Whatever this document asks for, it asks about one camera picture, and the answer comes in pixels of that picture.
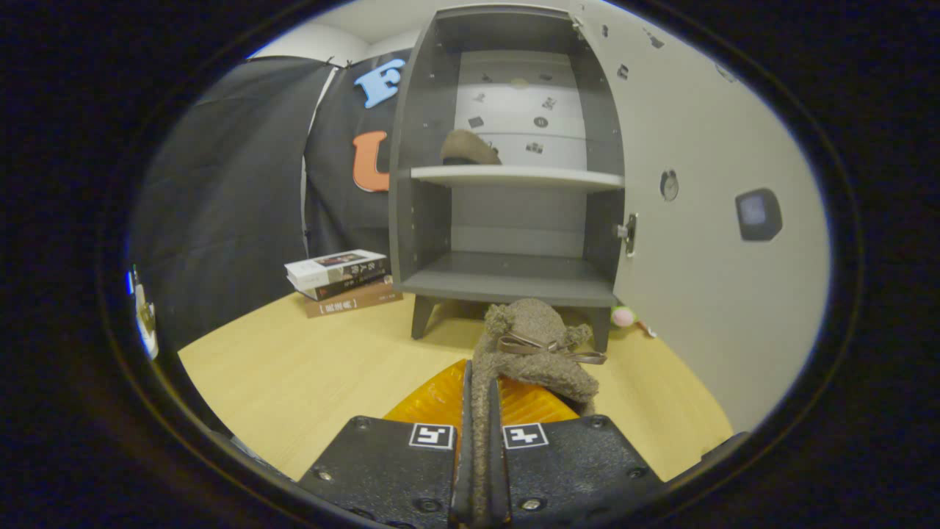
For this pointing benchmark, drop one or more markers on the white book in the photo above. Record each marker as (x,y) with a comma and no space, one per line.
(330,264)

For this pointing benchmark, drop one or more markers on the cluttered white side table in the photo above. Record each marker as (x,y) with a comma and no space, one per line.
(147,323)

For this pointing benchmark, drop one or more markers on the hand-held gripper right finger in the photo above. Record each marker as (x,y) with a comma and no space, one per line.
(565,477)

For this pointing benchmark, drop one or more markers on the pink and green plush toy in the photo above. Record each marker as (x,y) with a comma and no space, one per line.
(623,317)

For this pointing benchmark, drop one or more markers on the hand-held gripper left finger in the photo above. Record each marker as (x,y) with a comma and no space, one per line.
(389,477)

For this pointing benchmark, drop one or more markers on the beige shoe cabinet door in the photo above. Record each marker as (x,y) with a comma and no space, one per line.
(705,294)

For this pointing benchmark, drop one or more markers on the dark book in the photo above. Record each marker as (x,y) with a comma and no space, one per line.
(349,283)

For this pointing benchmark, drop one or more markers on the grey shoe cabinet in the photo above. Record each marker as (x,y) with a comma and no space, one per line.
(514,279)

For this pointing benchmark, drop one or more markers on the brown fuzzy shoe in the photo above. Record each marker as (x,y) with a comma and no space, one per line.
(529,330)
(470,149)

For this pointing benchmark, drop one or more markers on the brown book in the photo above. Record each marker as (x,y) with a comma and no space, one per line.
(352,301)

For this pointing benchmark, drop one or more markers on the black backdrop cloth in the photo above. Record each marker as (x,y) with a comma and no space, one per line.
(235,184)

